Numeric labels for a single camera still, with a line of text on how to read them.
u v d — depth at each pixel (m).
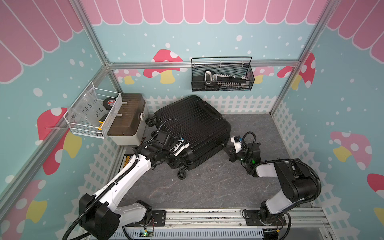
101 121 0.64
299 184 0.46
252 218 0.74
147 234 0.72
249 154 0.73
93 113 0.70
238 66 0.92
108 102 0.80
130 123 0.90
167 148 0.65
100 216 0.38
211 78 0.89
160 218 0.74
